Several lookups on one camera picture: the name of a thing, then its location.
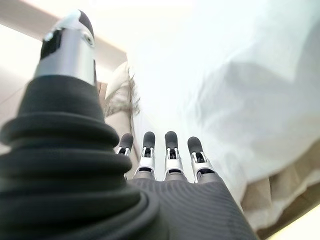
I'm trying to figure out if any large beige pillow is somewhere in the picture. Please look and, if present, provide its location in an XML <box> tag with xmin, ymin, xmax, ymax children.
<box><xmin>103</xmin><ymin>111</ymin><xmax>137</xmax><ymax>161</ymax></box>

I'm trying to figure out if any white fitted mattress sheet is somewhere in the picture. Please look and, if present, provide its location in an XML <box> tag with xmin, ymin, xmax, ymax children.
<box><xmin>119</xmin><ymin>24</ymin><xmax>201</xmax><ymax>183</ymax></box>

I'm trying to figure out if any beige bedspread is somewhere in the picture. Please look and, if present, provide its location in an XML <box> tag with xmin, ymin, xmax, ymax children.
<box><xmin>241</xmin><ymin>159</ymin><xmax>320</xmax><ymax>233</ymax></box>

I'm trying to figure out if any fringed woven cushion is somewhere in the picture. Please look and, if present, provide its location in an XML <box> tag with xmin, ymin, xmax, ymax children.
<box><xmin>103</xmin><ymin>61</ymin><xmax>141</xmax><ymax>133</ymax></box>

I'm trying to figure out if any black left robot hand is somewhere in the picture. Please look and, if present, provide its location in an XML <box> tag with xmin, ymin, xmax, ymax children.
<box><xmin>0</xmin><ymin>9</ymin><xmax>261</xmax><ymax>240</ymax></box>

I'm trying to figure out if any white duvet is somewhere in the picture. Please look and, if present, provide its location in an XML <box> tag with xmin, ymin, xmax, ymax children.
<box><xmin>139</xmin><ymin>0</ymin><xmax>320</xmax><ymax>233</ymax></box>

